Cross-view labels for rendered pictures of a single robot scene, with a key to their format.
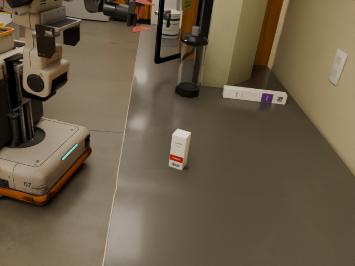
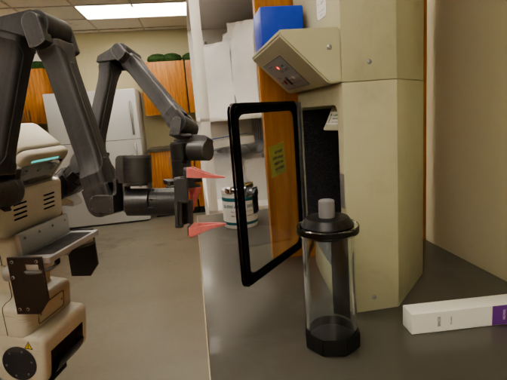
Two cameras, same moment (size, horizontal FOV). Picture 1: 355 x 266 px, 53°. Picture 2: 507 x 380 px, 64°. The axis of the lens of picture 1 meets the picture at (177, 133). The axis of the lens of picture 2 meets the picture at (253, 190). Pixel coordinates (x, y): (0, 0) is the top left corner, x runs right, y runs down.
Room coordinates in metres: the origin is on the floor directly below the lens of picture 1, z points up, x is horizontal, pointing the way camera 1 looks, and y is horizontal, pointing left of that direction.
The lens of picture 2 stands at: (0.68, 0.13, 1.37)
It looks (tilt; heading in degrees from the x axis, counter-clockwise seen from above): 11 degrees down; 358
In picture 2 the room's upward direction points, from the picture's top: 4 degrees counter-clockwise
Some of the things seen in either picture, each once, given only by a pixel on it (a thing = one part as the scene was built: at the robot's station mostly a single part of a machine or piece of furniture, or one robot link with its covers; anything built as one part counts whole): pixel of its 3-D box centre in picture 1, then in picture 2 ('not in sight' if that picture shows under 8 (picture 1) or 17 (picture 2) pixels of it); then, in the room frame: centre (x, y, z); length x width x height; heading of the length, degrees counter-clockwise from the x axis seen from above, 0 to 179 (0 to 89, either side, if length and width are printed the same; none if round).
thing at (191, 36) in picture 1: (195, 35); (327, 218); (1.36, -0.02, 1.18); 0.09 x 0.09 x 0.07
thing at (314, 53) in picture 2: not in sight; (290, 67); (1.61, 0.00, 1.46); 0.32 x 0.12 x 0.10; 6
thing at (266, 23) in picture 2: not in sight; (278, 31); (1.70, 0.01, 1.56); 0.10 x 0.10 x 0.09; 6
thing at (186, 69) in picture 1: (190, 65); (330, 281); (1.36, -0.02, 1.06); 0.11 x 0.11 x 0.21
